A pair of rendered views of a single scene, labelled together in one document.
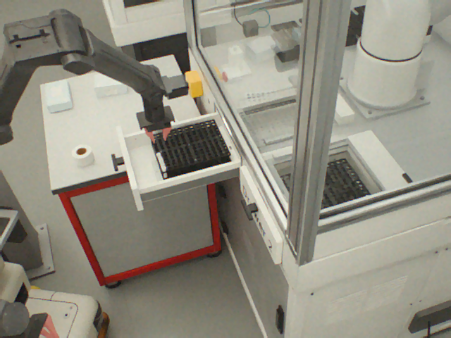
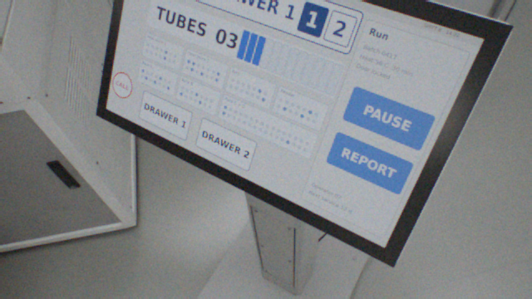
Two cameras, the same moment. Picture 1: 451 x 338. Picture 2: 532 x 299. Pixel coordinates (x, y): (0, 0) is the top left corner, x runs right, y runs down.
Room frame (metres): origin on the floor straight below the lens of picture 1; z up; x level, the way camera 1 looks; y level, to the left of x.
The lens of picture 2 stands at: (0.03, 0.40, 1.49)
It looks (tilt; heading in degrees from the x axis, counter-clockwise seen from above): 57 degrees down; 279
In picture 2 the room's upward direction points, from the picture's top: 5 degrees counter-clockwise
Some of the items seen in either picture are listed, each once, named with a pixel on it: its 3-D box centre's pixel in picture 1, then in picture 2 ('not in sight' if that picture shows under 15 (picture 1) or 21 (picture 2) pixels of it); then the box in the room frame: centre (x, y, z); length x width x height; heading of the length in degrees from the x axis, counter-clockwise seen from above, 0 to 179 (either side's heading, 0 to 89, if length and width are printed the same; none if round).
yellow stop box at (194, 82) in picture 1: (193, 84); not in sight; (1.47, 0.10, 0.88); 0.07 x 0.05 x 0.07; 15
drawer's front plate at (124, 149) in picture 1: (129, 166); not in sight; (1.07, 0.30, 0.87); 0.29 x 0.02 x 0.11; 15
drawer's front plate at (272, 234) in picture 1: (259, 213); not in sight; (0.85, -0.09, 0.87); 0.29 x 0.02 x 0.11; 15
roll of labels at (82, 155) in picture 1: (82, 155); not in sight; (1.23, 0.50, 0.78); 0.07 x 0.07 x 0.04
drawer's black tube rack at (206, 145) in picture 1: (189, 151); not in sight; (1.13, 0.11, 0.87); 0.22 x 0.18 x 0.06; 105
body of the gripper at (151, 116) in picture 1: (154, 110); not in sight; (1.07, 0.19, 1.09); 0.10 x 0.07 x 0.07; 105
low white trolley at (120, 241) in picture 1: (137, 178); not in sight; (1.47, 0.39, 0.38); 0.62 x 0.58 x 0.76; 15
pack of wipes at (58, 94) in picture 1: (58, 95); not in sight; (1.58, 0.65, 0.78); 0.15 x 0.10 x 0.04; 14
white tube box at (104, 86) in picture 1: (110, 84); not in sight; (1.63, 0.44, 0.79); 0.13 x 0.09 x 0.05; 96
